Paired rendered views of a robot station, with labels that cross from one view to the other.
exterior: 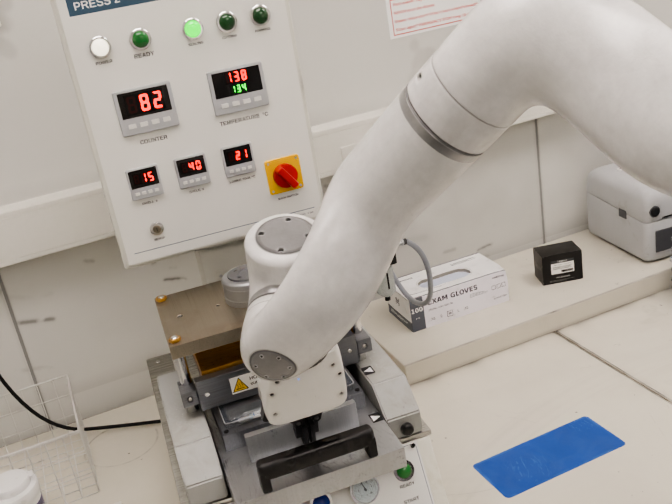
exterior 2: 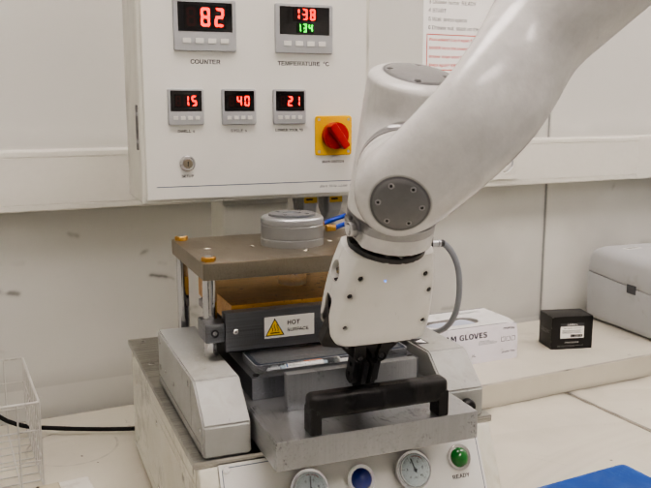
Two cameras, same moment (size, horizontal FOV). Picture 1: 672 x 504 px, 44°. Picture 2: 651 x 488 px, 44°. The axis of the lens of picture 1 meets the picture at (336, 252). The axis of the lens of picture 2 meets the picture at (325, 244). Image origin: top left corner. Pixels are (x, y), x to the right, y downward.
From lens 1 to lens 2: 39 cm
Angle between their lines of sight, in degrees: 14
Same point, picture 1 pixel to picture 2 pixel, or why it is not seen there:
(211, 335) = (253, 260)
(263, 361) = (390, 195)
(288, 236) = (423, 74)
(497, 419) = (522, 459)
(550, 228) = (546, 306)
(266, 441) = (309, 385)
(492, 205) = (495, 268)
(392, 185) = not seen: outside the picture
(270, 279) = (399, 113)
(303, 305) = (465, 112)
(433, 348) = not seen: hidden behind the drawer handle
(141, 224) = (171, 154)
